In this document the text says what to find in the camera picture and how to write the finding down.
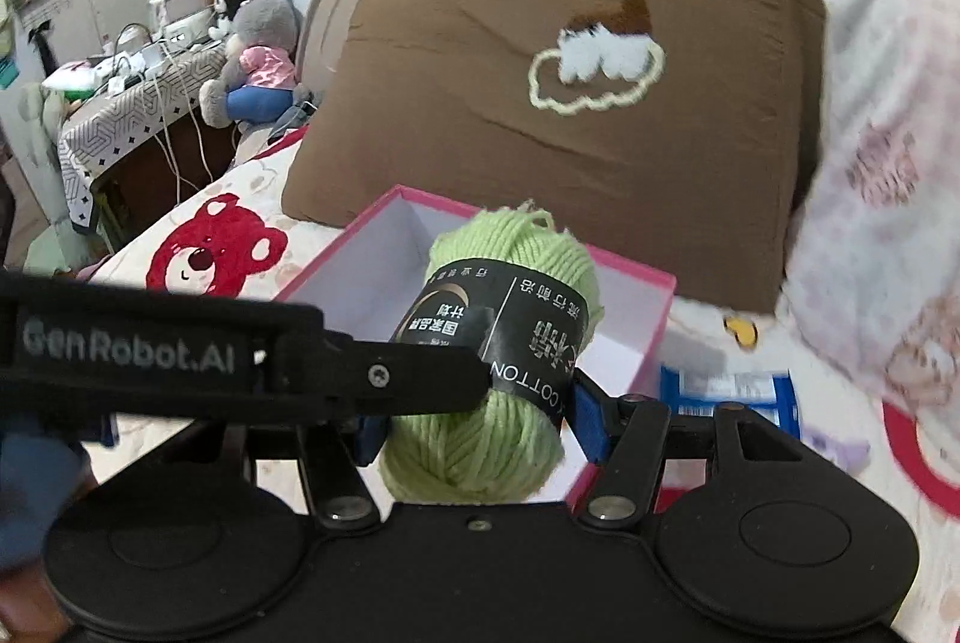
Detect green yarn ball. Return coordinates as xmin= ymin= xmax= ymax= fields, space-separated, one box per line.
xmin=379 ymin=201 xmax=604 ymax=505

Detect person left hand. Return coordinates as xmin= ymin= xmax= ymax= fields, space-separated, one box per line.
xmin=2 ymin=432 xmax=96 ymax=641

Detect blue wet wipes pack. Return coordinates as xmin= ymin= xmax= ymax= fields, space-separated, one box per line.
xmin=659 ymin=365 xmax=800 ymax=438

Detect cluttered side table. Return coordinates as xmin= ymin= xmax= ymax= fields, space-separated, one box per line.
xmin=57 ymin=42 xmax=235 ymax=247

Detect purple Kuromi plush toy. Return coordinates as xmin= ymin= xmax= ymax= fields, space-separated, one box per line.
xmin=800 ymin=427 xmax=871 ymax=476

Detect pink checked cartoon pillow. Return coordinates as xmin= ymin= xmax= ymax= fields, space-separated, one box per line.
xmin=784 ymin=0 xmax=958 ymax=461

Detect grey plush doll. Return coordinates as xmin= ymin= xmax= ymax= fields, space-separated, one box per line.
xmin=199 ymin=0 xmax=309 ymax=130

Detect brown embroidered pillow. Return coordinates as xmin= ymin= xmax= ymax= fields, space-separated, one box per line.
xmin=281 ymin=0 xmax=817 ymax=313

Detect white charging cable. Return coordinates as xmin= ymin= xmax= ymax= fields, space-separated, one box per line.
xmin=146 ymin=41 xmax=218 ymax=206

